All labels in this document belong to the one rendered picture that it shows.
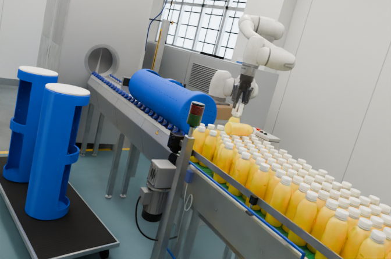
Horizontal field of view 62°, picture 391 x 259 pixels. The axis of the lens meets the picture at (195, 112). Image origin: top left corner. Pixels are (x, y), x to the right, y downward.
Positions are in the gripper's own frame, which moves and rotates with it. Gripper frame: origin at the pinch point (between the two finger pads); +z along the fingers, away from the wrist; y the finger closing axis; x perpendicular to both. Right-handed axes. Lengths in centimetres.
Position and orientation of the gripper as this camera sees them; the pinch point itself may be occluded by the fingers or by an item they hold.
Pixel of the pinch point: (237, 109)
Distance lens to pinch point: 188.2
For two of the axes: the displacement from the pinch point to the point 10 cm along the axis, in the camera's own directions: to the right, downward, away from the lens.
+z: -2.4, 9.5, 1.8
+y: -8.2, -1.0, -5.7
